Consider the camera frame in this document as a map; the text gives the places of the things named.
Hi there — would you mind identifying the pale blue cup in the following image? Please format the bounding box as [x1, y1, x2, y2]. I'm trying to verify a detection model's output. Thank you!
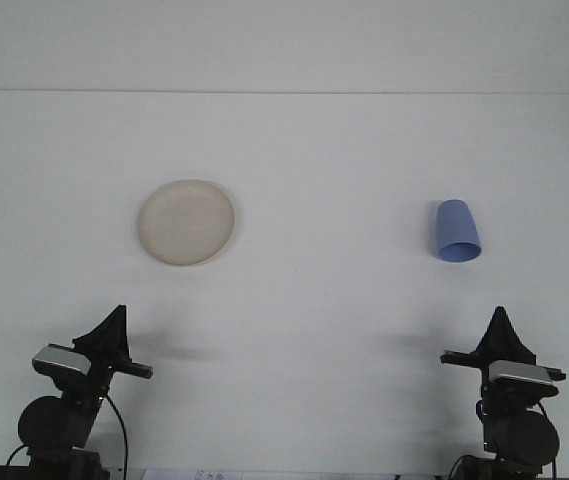
[433, 198, 483, 263]

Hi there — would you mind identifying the pale round plate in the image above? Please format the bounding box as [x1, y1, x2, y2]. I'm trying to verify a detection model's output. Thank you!
[136, 178, 239, 267]

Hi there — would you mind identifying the white printed paper sheet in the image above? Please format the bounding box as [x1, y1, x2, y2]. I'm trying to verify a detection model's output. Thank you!
[141, 467, 253, 480]

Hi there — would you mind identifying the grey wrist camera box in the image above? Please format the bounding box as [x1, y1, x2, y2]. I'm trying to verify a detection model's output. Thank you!
[487, 359, 559, 388]
[31, 344, 91, 377]

